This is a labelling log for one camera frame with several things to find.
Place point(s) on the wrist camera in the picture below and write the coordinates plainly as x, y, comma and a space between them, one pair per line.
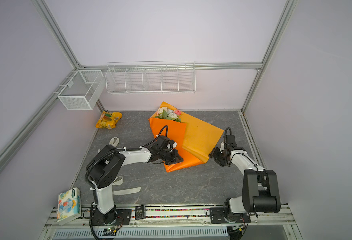
165, 143
228, 143

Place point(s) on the black box on rail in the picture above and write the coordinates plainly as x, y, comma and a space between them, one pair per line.
140, 212

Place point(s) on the cream fake rose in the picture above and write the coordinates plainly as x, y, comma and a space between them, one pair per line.
160, 110

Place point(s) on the cream printed ribbon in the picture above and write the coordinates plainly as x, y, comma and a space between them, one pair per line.
128, 190

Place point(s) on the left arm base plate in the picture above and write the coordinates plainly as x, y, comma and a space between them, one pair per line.
114, 217

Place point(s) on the colourful tissue pack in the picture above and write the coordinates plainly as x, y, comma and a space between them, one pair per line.
69, 206

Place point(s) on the orange wrapping paper sheet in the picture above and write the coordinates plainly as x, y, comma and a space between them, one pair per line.
195, 139

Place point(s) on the yellow snack bag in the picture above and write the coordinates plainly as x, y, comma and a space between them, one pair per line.
108, 120

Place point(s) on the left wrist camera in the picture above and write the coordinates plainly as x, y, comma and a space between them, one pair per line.
165, 143

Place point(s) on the white wire shelf basket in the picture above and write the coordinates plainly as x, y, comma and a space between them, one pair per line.
151, 77

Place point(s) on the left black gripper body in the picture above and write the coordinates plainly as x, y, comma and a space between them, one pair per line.
168, 156

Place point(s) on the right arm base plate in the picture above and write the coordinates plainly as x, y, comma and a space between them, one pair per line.
220, 215

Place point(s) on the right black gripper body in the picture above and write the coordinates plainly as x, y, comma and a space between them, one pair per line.
220, 158

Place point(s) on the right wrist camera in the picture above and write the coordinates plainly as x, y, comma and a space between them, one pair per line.
228, 143

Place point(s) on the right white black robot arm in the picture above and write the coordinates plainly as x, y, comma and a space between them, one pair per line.
260, 192

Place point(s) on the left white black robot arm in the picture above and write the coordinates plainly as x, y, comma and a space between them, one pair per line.
113, 156

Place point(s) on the white mesh box basket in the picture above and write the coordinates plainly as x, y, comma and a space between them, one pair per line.
83, 90

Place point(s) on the white fake rose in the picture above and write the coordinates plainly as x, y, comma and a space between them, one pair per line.
173, 117

